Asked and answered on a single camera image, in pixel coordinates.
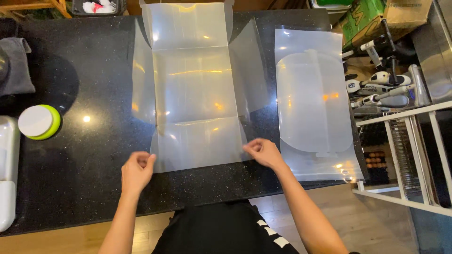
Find person's right hand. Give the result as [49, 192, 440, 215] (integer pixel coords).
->
[242, 138, 285, 171]

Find person's left hand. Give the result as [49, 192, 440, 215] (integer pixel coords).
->
[121, 151, 157, 198]

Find translucent plastic box sheet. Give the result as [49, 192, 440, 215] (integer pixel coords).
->
[131, 2, 270, 174]

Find rounded translucent plastic sheet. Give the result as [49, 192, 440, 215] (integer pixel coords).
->
[276, 49, 354, 158]

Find person's black shorts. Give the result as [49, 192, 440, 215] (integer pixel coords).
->
[152, 200, 301, 254]

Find tray of brown eggs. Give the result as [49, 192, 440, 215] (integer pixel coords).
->
[364, 151, 388, 171]

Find round white green-rimmed container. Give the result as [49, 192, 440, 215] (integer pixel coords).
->
[18, 104, 61, 140]

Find flat rectangular translucent plastic sheet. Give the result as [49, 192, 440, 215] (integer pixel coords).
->
[274, 28, 365, 183]

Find white plastic appliance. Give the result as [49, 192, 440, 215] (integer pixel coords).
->
[0, 116, 21, 233]

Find white black kick scooter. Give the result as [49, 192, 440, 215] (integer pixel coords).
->
[345, 71, 413, 96]

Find white grey kick scooter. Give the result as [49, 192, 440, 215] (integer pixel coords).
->
[352, 84, 416, 110]

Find white metal rack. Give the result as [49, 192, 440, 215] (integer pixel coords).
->
[352, 100, 452, 218]

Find grey towel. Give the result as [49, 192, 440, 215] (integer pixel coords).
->
[0, 37, 36, 97]

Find green lidded container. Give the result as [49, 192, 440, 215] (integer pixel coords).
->
[310, 0, 354, 9]

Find green printed cardboard box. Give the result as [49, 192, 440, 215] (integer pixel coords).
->
[340, 0, 386, 48]

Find dark round pot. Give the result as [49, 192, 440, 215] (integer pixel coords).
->
[0, 46, 10, 85]

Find black bin with white items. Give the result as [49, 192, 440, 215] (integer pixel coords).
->
[72, 0, 127, 17]

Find brown cardboard box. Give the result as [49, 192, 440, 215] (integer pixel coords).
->
[383, 0, 433, 40]

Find stainless steel appliance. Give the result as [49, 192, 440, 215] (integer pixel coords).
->
[411, 0, 452, 104]

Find black-handlebar kick scooter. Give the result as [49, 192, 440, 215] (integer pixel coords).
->
[342, 18, 417, 73]

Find wooden frame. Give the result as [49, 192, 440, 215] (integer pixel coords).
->
[0, 0, 72, 19]

